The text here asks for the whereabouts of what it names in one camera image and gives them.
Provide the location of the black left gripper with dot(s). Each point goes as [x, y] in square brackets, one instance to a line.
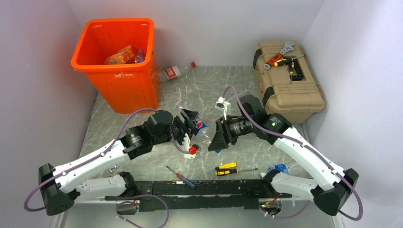
[189, 117]

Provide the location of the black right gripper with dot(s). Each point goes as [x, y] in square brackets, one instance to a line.
[223, 135]

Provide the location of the pepsi label bottle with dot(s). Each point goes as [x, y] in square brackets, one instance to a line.
[203, 134]

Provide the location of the red label clear bottle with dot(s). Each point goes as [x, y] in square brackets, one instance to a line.
[174, 72]

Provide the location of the blue label clear bottle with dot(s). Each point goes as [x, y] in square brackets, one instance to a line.
[140, 56]

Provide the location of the crushed orange label bottle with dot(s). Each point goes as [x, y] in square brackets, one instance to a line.
[123, 56]

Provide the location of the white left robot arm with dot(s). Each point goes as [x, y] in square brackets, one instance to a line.
[64, 185]

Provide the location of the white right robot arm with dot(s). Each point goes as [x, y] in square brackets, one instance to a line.
[330, 185]

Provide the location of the orange plastic bin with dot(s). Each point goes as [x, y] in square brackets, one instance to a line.
[125, 87]

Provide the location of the black yellow screwdriver on table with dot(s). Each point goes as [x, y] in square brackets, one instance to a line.
[224, 172]

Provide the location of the red blue screwdriver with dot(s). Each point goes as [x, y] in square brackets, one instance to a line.
[185, 180]

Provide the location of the tan plastic toolbox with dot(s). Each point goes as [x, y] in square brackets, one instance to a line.
[289, 90]

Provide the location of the yellow black screwdriver on toolbox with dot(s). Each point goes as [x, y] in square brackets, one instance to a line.
[285, 61]

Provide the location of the silver adjustable wrench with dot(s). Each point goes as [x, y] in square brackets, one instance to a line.
[288, 47]

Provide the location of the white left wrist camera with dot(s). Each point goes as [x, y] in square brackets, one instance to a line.
[193, 150]

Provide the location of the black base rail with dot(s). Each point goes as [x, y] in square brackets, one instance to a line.
[246, 194]

